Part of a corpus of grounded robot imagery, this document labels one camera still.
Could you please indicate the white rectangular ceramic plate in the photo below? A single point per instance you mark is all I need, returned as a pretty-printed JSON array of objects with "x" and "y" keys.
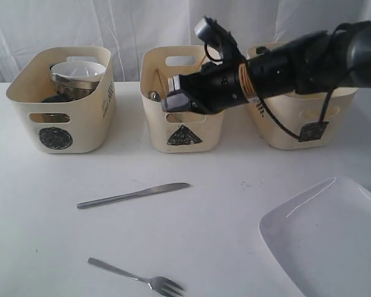
[{"x": 321, "y": 238}]

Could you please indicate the white backdrop curtain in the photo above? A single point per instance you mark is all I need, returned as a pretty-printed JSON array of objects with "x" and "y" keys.
[{"x": 130, "y": 28}]

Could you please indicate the steel table knife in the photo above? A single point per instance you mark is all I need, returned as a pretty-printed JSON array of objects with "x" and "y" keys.
[{"x": 145, "y": 192}]

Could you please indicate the cream bin with circle mark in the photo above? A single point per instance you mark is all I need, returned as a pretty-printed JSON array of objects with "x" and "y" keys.
[{"x": 69, "y": 127}]

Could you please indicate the steel bowl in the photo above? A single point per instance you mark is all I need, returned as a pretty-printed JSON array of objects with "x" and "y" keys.
[{"x": 74, "y": 89}]

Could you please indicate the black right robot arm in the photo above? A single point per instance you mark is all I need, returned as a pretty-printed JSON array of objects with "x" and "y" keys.
[{"x": 313, "y": 63}]

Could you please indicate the cream bin with triangle mark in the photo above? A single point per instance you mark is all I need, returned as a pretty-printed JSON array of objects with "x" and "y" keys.
[{"x": 176, "y": 132}]

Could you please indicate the white ceramic bowl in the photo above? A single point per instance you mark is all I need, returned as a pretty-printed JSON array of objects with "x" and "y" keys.
[{"x": 85, "y": 71}]

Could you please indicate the steel spoon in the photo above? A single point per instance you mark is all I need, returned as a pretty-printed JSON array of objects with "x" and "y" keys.
[{"x": 153, "y": 95}]

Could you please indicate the steel flat-handled fork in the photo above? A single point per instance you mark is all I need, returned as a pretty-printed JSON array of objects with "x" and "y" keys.
[{"x": 159, "y": 284}]

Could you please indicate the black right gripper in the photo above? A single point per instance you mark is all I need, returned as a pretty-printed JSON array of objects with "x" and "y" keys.
[{"x": 216, "y": 87}]

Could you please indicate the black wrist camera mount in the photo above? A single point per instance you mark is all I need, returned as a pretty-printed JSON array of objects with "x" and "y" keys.
[{"x": 212, "y": 34}]

